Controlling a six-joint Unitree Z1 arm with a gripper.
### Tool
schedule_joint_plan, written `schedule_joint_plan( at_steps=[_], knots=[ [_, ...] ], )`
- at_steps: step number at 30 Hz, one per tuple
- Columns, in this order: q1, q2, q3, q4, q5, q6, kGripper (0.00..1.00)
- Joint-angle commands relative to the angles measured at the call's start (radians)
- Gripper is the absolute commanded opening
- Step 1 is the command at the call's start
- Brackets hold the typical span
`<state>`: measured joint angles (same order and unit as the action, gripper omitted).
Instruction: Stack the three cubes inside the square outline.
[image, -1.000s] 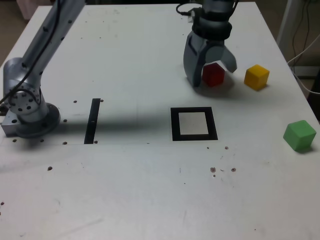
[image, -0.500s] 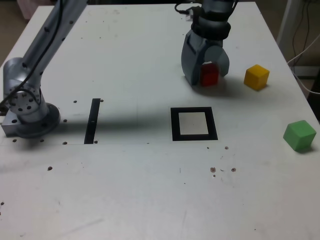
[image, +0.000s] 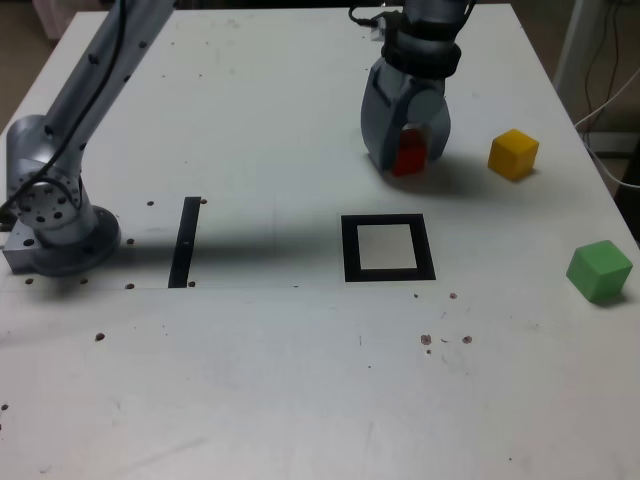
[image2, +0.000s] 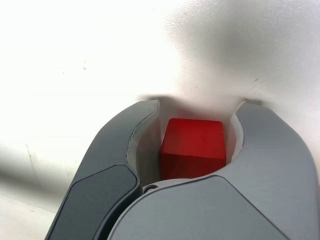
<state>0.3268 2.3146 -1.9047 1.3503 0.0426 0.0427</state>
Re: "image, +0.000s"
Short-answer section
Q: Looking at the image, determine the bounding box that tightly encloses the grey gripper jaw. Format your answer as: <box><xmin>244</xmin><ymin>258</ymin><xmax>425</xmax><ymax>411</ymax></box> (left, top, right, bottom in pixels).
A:
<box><xmin>405</xmin><ymin>87</ymin><xmax>455</xmax><ymax>164</ymax></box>
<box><xmin>360</xmin><ymin>58</ymin><xmax>419</xmax><ymax>174</ymax></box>

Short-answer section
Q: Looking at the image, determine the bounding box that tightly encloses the red cube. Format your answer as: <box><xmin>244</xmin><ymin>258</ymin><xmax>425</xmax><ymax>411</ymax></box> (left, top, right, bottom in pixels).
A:
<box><xmin>391</xmin><ymin>127</ymin><xmax>430</xmax><ymax>178</ymax></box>

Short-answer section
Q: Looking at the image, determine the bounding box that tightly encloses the yellow cube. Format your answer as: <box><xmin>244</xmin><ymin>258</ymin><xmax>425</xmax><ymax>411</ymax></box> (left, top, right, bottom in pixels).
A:
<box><xmin>487</xmin><ymin>128</ymin><xmax>541</xmax><ymax>182</ymax></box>

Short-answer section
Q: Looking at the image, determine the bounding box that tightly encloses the green cube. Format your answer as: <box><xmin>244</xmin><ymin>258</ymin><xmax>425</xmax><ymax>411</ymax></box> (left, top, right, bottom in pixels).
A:
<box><xmin>565</xmin><ymin>239</ymin><xmax>634</xmax><ymax>305</ymax></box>

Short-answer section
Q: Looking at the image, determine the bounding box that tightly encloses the black tape square outline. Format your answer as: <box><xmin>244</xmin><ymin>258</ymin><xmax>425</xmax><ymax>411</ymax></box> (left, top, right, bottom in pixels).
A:
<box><xmin>340</xmin><ymin>213</ymin><xmax>437</xmax><ymax>284</ymax></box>

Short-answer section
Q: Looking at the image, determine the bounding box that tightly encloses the black box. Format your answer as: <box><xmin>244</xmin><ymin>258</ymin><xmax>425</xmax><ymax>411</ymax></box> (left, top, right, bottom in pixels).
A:
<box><xmin>582</xmin><ymin>130</ymin><xmax>640</xmax><ymax>157</ymax></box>

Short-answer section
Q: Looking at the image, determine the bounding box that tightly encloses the black tape strip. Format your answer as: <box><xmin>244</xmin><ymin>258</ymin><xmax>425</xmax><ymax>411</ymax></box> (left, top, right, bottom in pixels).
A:
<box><xmin>167</xmin><ymin>196</ymin><xmax>202</xmax><ymax>290</ymax></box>

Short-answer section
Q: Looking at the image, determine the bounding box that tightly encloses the white post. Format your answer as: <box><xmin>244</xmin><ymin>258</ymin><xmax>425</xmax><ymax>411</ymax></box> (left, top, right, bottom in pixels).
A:
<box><xmin>552</xmin><ymin>0</ymin><xmax>612</xmax><ymax>101</ymax></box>

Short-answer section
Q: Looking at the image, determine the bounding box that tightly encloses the white cable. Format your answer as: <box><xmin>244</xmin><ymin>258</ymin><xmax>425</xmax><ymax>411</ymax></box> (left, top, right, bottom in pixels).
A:
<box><xmin>573</xmin><ymin>64</ymin><xmax>640</xmax><ymax>190</ymax></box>

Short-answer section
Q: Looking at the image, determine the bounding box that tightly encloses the thin black cable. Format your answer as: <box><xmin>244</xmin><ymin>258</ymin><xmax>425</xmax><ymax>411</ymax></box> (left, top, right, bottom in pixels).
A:
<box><xmin>583</xmin><ymin>0</ymin><xmax>624</xmax><ymax>117</ymax></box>

